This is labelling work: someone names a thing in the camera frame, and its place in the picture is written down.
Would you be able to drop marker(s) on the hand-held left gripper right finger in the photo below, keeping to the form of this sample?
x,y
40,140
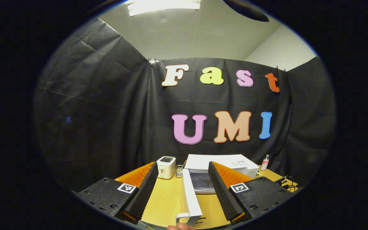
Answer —
x,y
224,195

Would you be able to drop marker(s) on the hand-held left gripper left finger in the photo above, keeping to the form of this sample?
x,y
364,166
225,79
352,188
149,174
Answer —
x,y
145,195

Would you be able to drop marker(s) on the glass cup with sticks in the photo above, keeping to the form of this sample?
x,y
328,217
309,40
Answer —
x,y
180,171

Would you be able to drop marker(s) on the ceiling light panel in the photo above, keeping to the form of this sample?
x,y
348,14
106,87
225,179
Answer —
x,y
163,6

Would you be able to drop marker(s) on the white microwave oven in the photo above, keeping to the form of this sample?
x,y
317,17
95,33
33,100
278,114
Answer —
x,y
216,161

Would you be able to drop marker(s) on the small clear bottle pink label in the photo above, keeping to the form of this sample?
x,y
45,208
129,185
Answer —
x,y
264,163

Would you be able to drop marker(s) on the black backdrop cloth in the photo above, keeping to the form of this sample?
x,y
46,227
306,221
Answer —
x,y
91,111

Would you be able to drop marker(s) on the white toaster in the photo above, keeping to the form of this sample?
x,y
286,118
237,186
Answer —
x,y
166,167

